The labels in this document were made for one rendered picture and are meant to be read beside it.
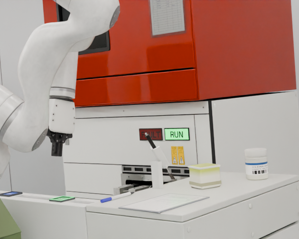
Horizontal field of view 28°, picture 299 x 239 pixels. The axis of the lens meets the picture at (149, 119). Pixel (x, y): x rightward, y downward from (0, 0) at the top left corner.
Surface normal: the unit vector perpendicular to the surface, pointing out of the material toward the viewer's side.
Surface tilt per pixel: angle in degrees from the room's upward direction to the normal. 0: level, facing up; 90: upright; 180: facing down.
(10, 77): 90
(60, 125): 96
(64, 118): 93
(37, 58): 107
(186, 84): 90
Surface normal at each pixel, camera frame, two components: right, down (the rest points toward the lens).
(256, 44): 0.76, -0.02
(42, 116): 0.90, 0.19
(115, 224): -0.65, 0.09
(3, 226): 0.49, -0.71
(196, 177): -0.90, 0.09
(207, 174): 0.44, 0.01
